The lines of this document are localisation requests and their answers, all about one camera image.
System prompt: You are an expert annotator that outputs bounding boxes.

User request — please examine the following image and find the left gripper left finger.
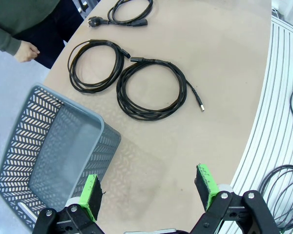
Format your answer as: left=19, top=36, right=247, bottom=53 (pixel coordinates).
left=33, top=174, right=104, bottom=234

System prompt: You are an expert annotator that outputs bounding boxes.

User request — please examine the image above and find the black USB cable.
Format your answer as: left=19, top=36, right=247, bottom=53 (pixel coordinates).
left=116, top=56, right=206, bottom=122

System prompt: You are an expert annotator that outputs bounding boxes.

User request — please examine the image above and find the person in dark green shirt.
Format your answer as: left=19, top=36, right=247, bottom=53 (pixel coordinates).
left=0, top=0, right=87, bottom=70

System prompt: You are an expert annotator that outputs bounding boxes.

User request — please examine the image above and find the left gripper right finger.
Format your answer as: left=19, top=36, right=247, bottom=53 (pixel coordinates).
left=190, top=164, right=279, bottom=234

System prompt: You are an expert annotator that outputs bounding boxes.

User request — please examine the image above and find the person's right hand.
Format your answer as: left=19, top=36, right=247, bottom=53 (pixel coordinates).
left=14, top=40, right=41, bottom=63

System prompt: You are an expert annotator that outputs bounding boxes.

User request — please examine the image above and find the person's right forearm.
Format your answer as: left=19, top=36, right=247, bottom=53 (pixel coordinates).
left=0, top=18, right=22, bottom=56

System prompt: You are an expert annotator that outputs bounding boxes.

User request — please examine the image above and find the grey plastic lattice basket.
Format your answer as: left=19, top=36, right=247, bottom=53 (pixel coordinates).
left=0, top=82, right=123, bottom=231

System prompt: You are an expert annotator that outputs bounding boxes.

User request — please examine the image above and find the thick black power cable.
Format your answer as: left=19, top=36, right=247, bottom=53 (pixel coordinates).
left=87, top=0, right=154, bottom=29

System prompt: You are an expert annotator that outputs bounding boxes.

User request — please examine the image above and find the thin black coiled cable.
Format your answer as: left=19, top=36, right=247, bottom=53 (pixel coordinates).
left=67, top=39, right=131, bottom=94

